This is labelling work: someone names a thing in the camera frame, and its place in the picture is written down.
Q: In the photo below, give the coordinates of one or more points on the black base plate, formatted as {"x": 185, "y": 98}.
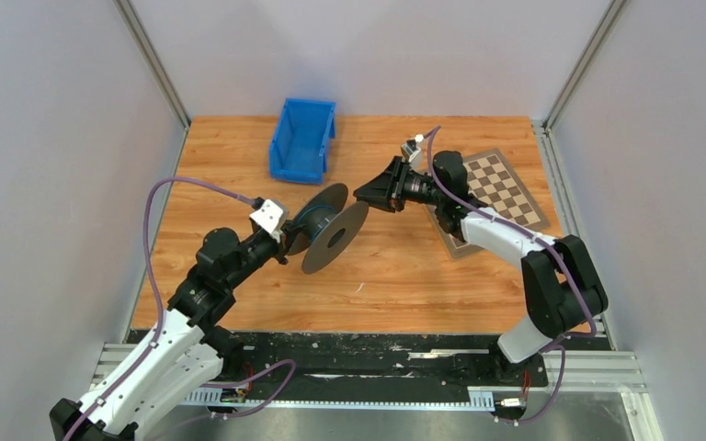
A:
{"x": 422, "y": 368}

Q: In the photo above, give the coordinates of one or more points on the right aluminium frame post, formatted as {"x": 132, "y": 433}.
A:
{"x": 587, "y": 56}

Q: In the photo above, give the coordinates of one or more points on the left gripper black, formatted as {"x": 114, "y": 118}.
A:
{"x": 285, "y": 243}

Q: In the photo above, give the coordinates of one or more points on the aluminium frame post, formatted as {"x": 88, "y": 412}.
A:
{"x": 587, "y": 56}
{"x": 139, "y": 34}

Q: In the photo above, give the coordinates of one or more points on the dark grey cable spool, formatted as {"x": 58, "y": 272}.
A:
{"x": 325, "y": 226}

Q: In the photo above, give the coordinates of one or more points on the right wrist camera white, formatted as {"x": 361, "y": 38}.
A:
{"x": 412, "y": 151}

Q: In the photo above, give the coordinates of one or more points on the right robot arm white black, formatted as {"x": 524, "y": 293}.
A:
{"x": 561, "y": 284}

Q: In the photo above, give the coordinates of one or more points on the wooden chessboard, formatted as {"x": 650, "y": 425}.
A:
{"x": 494, "y": 182}

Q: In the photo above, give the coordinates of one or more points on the left aluminium frame post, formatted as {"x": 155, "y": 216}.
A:
{"x": 139, "y": 34}

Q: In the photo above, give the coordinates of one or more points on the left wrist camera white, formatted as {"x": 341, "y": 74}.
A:
{"x": 270, "y": 217}

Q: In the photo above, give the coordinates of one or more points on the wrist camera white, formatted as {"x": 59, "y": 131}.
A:
{"x": 270, "y": 217}
{"x": 412, "y": 151}

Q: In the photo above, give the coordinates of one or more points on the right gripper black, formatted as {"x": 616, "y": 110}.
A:
{"x": 385, "y": 192}

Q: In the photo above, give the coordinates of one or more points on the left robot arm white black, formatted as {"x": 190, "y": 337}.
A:
{"x": 185, "y": 349}

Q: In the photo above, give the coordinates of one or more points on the blue plastic bin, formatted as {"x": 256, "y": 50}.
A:
{"x": 300, "y": 145}

